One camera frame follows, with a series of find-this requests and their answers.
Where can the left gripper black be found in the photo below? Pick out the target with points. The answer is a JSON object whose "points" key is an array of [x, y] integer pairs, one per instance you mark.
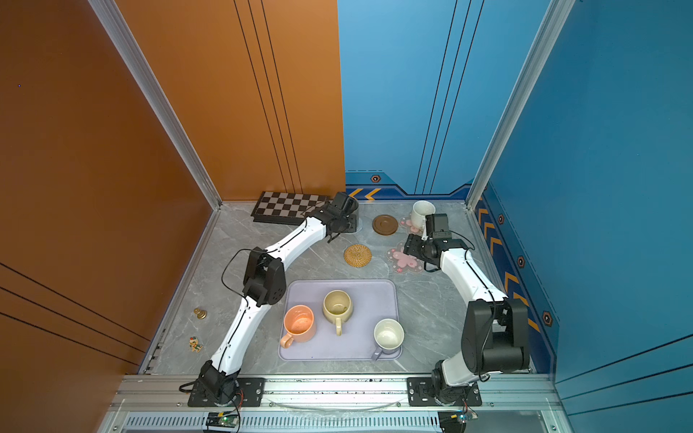
{"points": [[353, 219]]}

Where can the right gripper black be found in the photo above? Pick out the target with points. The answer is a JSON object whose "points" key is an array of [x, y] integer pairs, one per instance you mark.
{"points": [[412, 243]]}

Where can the pink flower coaster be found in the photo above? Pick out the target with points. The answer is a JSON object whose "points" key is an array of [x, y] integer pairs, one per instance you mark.
{"points": [[407, 225], [402, 263]]}

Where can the white ceramic mug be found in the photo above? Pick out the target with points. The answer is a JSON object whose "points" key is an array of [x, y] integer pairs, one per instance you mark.
{"points": [[421, 209]]}

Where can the tan rattan round coaster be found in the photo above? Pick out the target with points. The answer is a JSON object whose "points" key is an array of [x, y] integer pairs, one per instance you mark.
{"points": [[358, 256]]}

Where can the brown wooden round coaster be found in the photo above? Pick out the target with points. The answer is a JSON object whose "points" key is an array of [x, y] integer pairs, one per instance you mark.
{"points": [[385, 225]]}

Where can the yellow ceramic mug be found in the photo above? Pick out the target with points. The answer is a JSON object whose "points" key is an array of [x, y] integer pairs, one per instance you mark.
{"points": [[338, 308]]}

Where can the orange ceramic mug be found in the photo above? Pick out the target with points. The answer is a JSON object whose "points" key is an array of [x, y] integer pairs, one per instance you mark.
{"points": [[299, 326]]}

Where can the grey metal cup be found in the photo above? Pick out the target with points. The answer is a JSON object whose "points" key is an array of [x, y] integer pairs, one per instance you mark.
{"points": [[352, 215]]}

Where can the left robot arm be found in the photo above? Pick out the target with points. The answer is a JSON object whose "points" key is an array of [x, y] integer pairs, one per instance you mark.
{"points": [[264, 285]]}

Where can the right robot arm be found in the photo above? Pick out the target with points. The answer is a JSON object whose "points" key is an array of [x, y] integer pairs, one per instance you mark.
{"points": [[495, 336]]}

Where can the folded chessboard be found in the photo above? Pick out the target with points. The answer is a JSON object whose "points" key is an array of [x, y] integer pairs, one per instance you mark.
{"points": [[285, 208]]}

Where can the lavender plastic tray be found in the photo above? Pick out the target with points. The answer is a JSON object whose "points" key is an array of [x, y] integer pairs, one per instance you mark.
{"points": [[374, 300]]}

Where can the white lavender mug lower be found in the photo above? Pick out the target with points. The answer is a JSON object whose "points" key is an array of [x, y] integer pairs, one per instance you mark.
{"points": [[388, 336]]}

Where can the small gold object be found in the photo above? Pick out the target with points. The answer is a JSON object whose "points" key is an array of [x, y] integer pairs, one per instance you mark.
{"points": [[200, 314]]}

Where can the circuit board right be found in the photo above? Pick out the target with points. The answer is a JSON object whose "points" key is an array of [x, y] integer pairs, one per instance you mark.
{"points": [[455, 421]]}

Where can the small colourful object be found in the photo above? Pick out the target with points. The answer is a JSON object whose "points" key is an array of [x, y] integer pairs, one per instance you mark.
{"points": [[195, 345]]}

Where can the green circuit board left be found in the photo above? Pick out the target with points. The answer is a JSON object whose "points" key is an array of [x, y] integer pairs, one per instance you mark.
{"points": [[222, 421]]}

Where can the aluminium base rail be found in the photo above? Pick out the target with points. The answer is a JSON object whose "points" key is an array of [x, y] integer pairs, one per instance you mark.
{"points": [[363, 402]]}

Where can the aluminium frame post right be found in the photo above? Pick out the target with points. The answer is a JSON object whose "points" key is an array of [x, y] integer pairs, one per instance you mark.
{"points": [[548, 33]]}

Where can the aluminium frame post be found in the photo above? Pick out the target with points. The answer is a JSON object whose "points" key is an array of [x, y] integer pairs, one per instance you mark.
{"points": [[548, 33], [119, 33]]}

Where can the aluminium frame post left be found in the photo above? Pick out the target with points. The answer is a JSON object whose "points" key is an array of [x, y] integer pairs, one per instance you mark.
{"points": [[119, 33]]}

